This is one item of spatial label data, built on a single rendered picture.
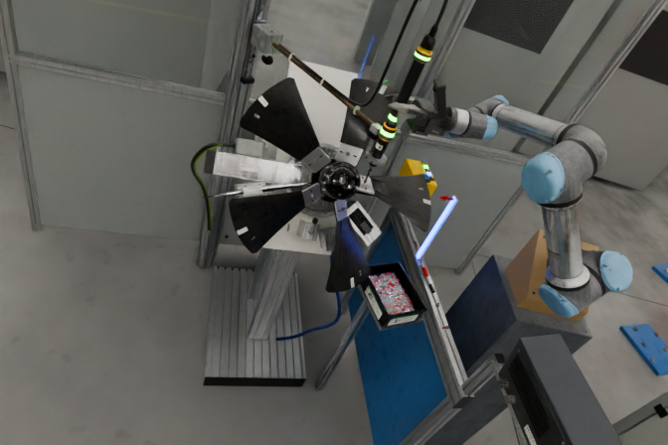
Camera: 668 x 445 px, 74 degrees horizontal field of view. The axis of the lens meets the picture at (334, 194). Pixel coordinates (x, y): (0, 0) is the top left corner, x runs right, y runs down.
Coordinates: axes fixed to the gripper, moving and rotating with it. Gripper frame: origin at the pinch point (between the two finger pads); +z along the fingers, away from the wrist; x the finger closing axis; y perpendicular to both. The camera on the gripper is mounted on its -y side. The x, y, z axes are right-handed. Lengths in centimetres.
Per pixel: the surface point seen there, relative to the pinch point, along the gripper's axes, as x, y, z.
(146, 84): 70, 52, 75
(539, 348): -61, 26, -35
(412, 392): -40, 95, -39
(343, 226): -11.2, 41.4, 2.4
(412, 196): -1.4, 32.2, -21.0
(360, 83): 23.4, 8.2, 2.2
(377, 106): 14.6, 10.5, -2.9
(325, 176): -5.1, 27.0, 12.1
